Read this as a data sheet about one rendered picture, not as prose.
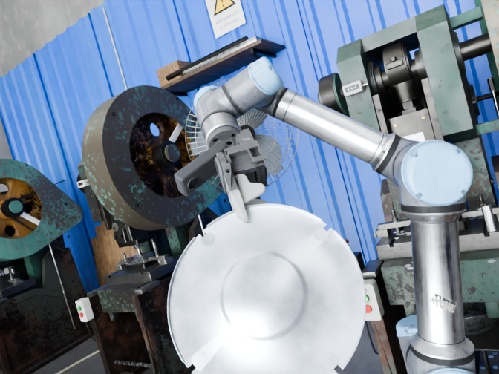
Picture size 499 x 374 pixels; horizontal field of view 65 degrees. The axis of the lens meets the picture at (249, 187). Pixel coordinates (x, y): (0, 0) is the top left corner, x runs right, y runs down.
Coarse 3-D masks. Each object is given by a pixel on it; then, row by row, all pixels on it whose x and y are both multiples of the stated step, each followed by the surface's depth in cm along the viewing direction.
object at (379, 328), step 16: (384, 192) 190; (384, 208) 188; (368, 272) 145; (384, 288) 150; (384, 304) 146; (384, 320) 143; (384, 336) 143; (384, 352) 144; (400, 352) 151; (384, 368) 145; (400, 368) 147
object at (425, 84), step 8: (424, 80) 137; (424, 88) 138; (376, 96) 146; (384, 96) 153; (432, 96) 137; (376, 104) 147; (384, 104) 151; (432, 104) 137; (376, 112) 147; (384, 112) 148; (392, 112) 160; (432, 112) 138; (384, 120) 147; (432, 120) 138; (384, 128) 147; (440, 128) 137; (440, 136) 138
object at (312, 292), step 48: (192, 240) 63; (240, 240) 62; (288, 240) 61; (336, 240) 59; (192, 288) 60; (240, 288) 58; (288, 288) 57; (336, 288) 56; (192, 336) 56; (240, 336) 55; (288, 336) 54; (336, 336) 53
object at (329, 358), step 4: (328, 352) 52; (324, 356) 52; (328, 356) 52; (332, 356) 52; (336, 356) 52; (324, 360) 52; (328, 360) 52; (332, 360) 52; (336, 360) 52; (324, 364) 52; (328, 364) 51; (332, 364) 51; (336, 364) 51; (328, 368) 51; (332, 368) 51
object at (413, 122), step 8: (400, 112) 151; (408, 112) 149; (416, 112) 144; (424, 112) 142; (392, 120) 148; (400, 120) 147; (408, 120) 145; (416, 120) 144; (424, 120) 143; (392, 128) 149; (400, 128) 147; (408, 128) 146; (416, 128) 145; (424, 128) 143; (432, 128) 142; (400, 136) 148; (408, 136) 146; (416, 136) 145; (424, 136) 144; (432, 136) 142
